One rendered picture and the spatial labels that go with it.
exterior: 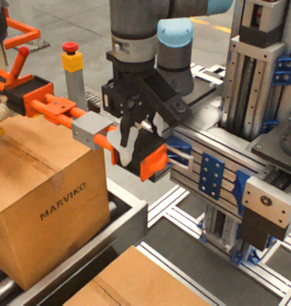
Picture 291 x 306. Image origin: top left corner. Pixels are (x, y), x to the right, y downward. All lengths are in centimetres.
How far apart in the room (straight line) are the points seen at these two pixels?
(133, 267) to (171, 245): 51
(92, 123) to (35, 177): 39
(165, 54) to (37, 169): 54
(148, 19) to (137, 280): 97
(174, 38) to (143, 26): 63
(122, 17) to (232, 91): 74
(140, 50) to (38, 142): 74
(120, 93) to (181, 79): 63
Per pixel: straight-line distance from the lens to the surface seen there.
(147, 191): 242
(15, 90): 98
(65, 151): 124
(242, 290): 180
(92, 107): 90
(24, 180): 117
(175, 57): 126
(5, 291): 145
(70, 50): 169
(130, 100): 67
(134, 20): 60
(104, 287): 138
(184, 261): 184
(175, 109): 64
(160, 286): 137
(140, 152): 73
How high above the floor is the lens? 171
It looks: 39 degrees down
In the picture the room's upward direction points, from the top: straight up
